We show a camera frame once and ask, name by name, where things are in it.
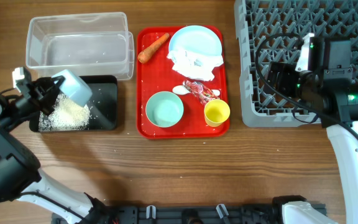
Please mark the yellow plastic cup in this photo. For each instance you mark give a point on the yellow plastic cup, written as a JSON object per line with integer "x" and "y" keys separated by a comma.
{"x": 216, "y": 112}

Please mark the clear plastic bin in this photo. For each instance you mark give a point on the clear plastic bin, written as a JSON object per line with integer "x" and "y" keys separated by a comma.
{"x": 86, "y": 44}

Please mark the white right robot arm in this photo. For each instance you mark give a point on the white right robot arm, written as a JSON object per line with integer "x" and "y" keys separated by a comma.
{"x": 321, "y": 83}

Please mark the orange carrot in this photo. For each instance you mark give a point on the orange carrot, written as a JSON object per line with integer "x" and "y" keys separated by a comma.
{"x": 145, "y": 55}

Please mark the white plastic spoon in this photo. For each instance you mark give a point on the white plastic spoon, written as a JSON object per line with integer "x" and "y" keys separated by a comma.
{"x": 181, "y": 90}

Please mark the light blue plate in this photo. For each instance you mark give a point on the light blue plate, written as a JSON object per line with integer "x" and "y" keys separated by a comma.
{"x": 197, "y": 39}

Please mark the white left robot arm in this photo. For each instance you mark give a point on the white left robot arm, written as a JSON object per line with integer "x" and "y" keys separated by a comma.
{"x": 21, "y": 177}

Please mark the black mounting rail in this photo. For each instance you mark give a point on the black mounting rail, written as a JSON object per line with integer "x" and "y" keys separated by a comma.
{"x": 246, "y": 214}

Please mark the grey dishwasher rack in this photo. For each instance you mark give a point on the grey dishwasher rack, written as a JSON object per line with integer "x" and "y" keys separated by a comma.
{"x": 256, "y": 20}

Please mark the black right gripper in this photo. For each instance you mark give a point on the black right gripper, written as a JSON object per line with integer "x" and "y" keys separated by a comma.
{"x": 278, "y": 79}

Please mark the red candy wrapper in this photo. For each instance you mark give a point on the red candy wrapper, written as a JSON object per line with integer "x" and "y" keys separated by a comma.
{"x": 200, "y": 91}

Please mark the white napkin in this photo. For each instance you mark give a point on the white napkin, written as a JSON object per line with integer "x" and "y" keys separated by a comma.
{"x": 193, "y": 65}

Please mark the pale green bowl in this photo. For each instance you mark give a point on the pale green bowl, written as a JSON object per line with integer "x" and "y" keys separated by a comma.
{"x": 164, "y": 109}

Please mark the light blue bowl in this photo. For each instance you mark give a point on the light blue bowl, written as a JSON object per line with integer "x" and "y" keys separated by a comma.
{"x": 74, "y": 87}

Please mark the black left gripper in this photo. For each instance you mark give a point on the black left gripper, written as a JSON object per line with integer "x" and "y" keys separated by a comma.
{"x": 40, "y": 95}

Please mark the pile of white rice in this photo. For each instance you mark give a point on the pile of white rice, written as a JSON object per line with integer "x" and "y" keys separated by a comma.
{"x": 67, "y": 116}

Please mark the black plastic tray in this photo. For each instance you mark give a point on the black plastic tray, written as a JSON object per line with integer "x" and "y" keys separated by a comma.
{"x": 102, "y": 104}

